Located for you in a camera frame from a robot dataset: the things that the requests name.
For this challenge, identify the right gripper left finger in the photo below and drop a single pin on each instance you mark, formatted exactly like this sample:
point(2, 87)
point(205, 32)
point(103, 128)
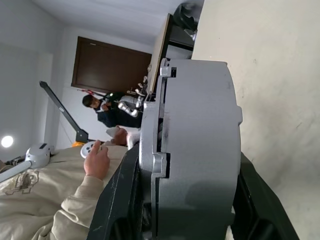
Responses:
point(117, 195)

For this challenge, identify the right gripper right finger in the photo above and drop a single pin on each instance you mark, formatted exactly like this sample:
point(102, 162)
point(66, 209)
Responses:
point(257, 215)

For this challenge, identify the grey motor housing lid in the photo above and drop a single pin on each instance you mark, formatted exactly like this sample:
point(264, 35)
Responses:
point(147, 137)

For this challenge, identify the bare operator hand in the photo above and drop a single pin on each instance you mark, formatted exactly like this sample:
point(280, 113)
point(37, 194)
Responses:
point(120, 138)
point(96, 163)

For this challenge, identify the beige sweatshirt operator body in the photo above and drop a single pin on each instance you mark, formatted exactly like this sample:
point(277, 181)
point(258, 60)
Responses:
point(37, 190)

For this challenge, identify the dark-haired bystander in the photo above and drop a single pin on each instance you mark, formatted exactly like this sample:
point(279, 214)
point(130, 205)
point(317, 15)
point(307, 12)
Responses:
point(105, 112)

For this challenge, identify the background humanoid robot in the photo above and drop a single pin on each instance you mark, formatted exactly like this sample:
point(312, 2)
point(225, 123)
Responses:
point(128, 106)

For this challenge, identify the black hoist stand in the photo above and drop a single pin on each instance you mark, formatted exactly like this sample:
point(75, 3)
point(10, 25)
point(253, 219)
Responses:
point(62, 110)

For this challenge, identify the round ceiling light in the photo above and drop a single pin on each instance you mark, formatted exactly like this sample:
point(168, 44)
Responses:
point(7, 141)

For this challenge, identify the dark brown door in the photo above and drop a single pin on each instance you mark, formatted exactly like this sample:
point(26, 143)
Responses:
point(110, 67)

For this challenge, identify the black rounded object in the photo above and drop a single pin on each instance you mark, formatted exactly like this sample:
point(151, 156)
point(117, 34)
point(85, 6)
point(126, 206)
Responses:
point(185, 15)

